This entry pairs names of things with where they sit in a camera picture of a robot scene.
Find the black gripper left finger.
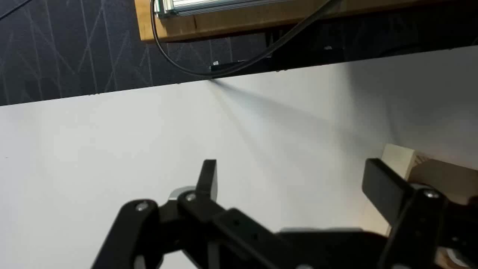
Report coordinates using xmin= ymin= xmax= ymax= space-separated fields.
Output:
xmin=88 ymin=158 xmax=300 ymax=269

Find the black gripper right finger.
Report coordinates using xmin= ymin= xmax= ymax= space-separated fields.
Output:
xmin=361 ymin=156 xmax=478 ymax=269

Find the wooden box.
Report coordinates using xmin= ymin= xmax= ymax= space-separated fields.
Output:
xmin=367 ymin=141 xmax=478 ymax=269

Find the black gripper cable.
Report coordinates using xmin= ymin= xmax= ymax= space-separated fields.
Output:
xmin=150 ymin=0 xmax=340 ymax=79

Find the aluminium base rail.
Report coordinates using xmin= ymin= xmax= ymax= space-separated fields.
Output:
xmin=153 ymin=0 xmax=300 ymax=17

